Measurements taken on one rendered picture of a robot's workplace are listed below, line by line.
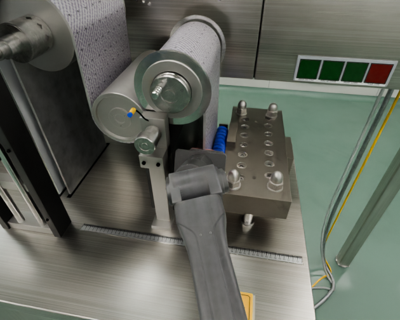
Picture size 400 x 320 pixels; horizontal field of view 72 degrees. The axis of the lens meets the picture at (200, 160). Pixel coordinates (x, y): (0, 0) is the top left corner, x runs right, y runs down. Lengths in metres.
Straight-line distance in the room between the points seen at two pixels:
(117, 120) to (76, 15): 0.20
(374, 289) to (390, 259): 0.25
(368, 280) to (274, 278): 1.26
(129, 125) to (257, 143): 0.35
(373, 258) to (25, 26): 1.92
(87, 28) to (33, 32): 0.10
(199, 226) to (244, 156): 0.42
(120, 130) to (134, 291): 0.34
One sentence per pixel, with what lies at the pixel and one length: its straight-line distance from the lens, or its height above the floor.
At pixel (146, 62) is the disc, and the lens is 0.52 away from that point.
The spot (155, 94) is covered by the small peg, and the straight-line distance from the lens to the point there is 0.49.
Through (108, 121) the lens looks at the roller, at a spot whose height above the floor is 1.16.
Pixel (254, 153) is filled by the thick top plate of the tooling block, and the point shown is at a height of 1.03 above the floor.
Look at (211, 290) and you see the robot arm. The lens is 0.31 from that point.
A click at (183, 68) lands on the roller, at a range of 0.50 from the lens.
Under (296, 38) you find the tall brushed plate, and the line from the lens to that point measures 0.83.
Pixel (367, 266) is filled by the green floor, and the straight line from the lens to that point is 1.95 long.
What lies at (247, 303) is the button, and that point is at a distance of 0.61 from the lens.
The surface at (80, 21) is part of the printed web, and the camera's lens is 0.61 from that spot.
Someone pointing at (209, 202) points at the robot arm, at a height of 1.22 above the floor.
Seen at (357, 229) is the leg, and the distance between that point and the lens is 1.64.
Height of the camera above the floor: 1.48
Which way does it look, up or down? 40 degrees down
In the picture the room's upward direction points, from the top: straight up
